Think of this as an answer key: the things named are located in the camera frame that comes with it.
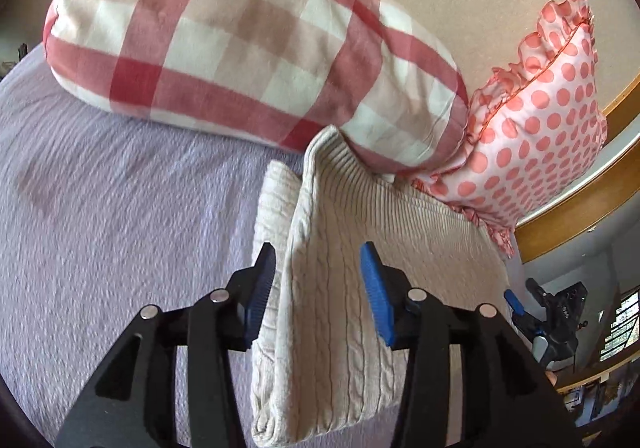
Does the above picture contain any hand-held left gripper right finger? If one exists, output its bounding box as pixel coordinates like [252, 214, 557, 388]
[360, 241, 585, 448]

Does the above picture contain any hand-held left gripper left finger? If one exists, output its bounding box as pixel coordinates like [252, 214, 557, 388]
[55, 242, 277, 448]

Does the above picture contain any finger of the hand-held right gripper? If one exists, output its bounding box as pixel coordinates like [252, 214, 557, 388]
[504, 289, 526, 318]

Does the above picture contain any cream cable-knit sweater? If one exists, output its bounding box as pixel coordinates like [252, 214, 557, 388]
[250, 125, 512, 446]

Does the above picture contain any window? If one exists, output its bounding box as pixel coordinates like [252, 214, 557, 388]
[599, 291, 640, 362]

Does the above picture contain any lavender bed sheet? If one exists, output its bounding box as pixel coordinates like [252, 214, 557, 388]
[0, 43, 416, 448]

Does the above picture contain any pink polka-dot ruffled pillow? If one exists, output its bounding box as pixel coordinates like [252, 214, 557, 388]
[395, 0, 609, 259]

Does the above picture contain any red checked pillow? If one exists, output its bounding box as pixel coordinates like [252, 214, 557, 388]
[42, 0, 471, 176]

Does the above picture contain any wooden bed frame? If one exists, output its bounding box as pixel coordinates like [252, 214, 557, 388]
[515, 73, 640, 263]

